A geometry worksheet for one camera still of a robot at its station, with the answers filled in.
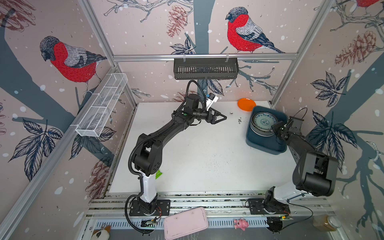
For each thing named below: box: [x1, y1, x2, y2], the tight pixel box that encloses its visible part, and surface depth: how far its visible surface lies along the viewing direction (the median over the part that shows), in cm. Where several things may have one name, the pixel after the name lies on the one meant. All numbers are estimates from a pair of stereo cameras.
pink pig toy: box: [234, 218, 249, 231], surface depth 69 cm
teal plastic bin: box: [246, 105, 288, 155], surface depth 100 cm
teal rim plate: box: [250, 114, 275, 137], surface depth 100 cm
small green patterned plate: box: [251, 112, 278, 131], surface depth 100 cm
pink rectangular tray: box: [163, 207, 209, 240], surface depth 69 cm
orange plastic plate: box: [237, 98, 257, 112], surface depth 121 cm
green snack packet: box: [155, 169, 163, 180], surface depth 85 cm
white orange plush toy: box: [91, 225, 112, 240], surface depth 67 cm
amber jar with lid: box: [312, 214, 342, 233], surface depth 65 cm
